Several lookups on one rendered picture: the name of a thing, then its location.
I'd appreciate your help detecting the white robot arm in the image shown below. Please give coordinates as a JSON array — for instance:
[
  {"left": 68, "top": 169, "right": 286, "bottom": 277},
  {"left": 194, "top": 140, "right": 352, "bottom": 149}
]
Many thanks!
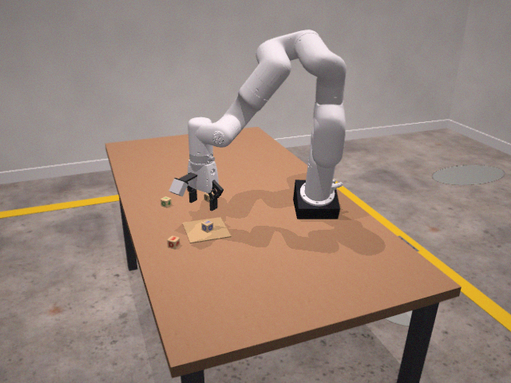
[{"left": 188, "top": 30, "right": 347, "bottom": 206}]

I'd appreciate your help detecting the tan flat mat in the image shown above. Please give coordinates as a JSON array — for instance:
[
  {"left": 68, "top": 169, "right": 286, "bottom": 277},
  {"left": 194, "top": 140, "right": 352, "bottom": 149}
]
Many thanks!
[{"left": 183, "top": 217, "right": 231, "bottom": 243}]

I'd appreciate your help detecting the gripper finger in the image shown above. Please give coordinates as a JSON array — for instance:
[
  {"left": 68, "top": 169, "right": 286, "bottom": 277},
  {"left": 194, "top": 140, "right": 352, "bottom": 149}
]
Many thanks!
[
  {"left": 187, "top": 185, "right": 197, "bottom": 203},
  {"left": 208, "top": 180, "right": 224, "bottom": 211}
]

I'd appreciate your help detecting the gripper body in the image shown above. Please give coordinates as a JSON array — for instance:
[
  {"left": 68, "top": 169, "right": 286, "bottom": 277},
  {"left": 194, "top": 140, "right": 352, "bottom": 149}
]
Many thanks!
[{"left": 188, "top": 161, "right": 219, "bottom": 193}]

